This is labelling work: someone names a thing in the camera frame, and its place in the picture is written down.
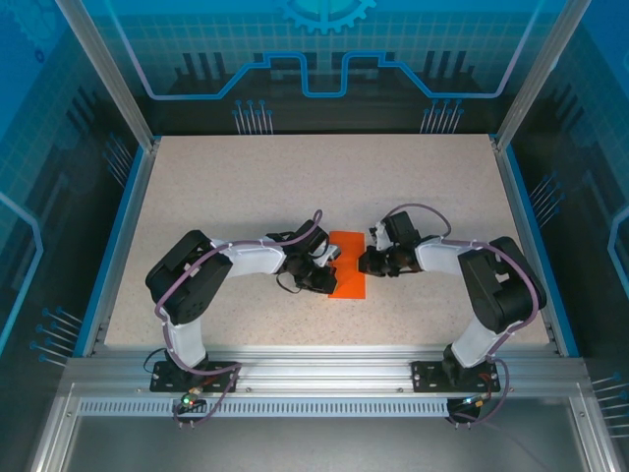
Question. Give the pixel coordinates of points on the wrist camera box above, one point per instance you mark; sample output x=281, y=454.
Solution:
x=312, y=238
x=400, y=226

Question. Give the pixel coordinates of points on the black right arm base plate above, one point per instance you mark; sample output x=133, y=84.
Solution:
x=427, y=376

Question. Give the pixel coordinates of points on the grey metal lower shelf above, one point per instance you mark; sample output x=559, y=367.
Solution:
x=319, y=442

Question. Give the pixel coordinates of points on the aluminium side rail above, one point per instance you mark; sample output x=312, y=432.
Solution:
x=525, y=231
x=128, y=231

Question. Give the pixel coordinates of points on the small connector with orange plug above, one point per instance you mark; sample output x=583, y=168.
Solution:
x=467, y=404

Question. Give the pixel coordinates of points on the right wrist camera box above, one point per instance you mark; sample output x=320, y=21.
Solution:
x=400, y=226

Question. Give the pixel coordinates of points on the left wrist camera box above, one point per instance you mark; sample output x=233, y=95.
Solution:
x=312, y=238

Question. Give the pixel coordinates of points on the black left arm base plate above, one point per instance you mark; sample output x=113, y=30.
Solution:
x=221, y=378

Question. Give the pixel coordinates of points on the small connector with green light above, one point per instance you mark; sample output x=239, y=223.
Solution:
x=187, y=400

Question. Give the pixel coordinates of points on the orange square paper sheet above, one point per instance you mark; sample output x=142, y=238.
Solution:
x=351, y=285

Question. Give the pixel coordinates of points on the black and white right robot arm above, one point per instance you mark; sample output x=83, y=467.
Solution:
x=501, y=290

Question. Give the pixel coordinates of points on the aluminium frame post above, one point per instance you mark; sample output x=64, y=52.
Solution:
x=113, y=83
x=538, y=83

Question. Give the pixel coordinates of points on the aluminium frame cross rail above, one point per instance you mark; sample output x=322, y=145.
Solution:
x=324, y=369

